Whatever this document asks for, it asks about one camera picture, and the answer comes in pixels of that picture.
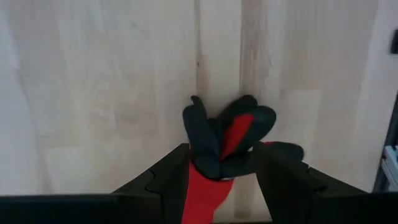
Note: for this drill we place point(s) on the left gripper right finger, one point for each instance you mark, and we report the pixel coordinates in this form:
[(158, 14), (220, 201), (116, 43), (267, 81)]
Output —
[(286, 193)]

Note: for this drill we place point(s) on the black aluminium table frame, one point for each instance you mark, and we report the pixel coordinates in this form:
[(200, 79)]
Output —
[(387, 124)]

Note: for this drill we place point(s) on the red black gardening glove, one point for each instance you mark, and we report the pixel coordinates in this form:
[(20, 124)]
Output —
[(202, 193)]

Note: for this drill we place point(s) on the grey metal bracket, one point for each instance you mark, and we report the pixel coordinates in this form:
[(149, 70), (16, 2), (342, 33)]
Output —
[(391, 168)]

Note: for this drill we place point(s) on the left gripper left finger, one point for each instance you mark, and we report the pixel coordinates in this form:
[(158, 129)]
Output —
[(171, 186)]

